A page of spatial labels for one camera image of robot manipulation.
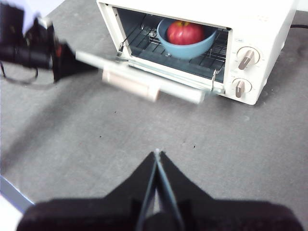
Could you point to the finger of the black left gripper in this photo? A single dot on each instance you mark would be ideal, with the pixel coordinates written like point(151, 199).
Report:
point(63, 72)
point(69, 57)

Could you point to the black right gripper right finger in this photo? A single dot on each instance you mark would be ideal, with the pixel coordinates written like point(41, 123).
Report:
point(228, 216)

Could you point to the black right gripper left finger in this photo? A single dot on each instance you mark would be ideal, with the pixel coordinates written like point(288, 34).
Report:
point(96, 214)

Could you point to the red apple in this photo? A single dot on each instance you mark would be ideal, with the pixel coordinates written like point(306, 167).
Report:
point(185, 33)

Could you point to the blue bowl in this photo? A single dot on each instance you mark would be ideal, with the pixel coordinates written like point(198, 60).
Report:
point(187, 50)

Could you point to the beige oven knob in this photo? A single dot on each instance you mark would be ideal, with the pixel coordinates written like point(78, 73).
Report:
point(247, 59)
point(241, 87)

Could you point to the cream toaster oven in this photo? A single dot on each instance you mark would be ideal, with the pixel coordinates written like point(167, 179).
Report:
point(264, 29)

